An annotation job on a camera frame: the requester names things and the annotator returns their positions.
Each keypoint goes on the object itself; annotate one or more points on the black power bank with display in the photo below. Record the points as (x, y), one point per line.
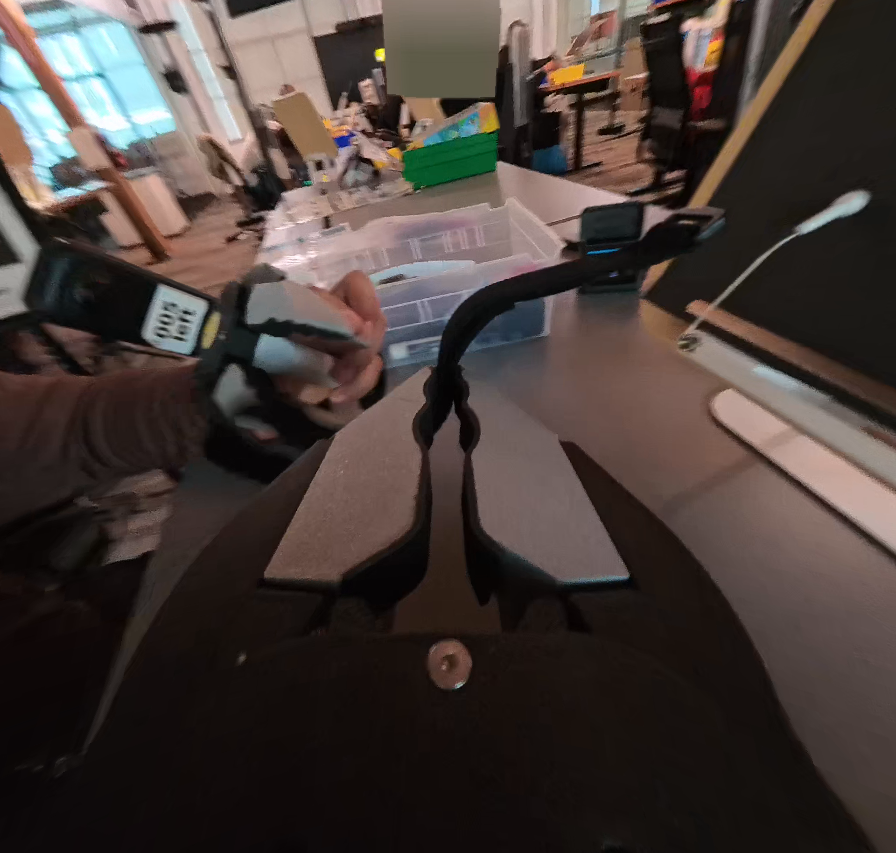
(612, 226)

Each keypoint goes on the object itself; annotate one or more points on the tan cardboard sheet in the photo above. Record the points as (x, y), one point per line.
(304, 124)

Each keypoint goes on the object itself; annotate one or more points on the person's left hand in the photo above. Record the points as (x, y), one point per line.
(367, 363)

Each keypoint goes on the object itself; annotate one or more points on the wooden office desk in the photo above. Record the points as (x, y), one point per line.
(581, 81)

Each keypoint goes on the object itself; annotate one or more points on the black wooden book stand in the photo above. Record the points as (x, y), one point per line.
(805, 131)

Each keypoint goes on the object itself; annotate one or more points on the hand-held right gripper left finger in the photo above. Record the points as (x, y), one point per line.
(350, 510)

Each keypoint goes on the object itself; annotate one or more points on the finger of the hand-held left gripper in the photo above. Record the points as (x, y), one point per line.
(231, 394)
(301, 310)

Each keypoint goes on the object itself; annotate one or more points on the colourful box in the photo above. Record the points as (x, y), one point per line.
(462, 124)

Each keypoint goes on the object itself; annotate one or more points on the dark office chair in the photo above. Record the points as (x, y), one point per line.
(514, 96)

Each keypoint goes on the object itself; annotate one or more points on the black monitor screen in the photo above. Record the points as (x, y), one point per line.
(346, 61)

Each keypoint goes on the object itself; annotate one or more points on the clear plastic storage bin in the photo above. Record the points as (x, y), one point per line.
(448, 237)

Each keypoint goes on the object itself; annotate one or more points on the green plastic bin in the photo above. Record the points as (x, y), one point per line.
(451, 160)

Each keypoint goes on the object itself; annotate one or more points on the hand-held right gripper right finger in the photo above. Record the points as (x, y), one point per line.
(546, 510)

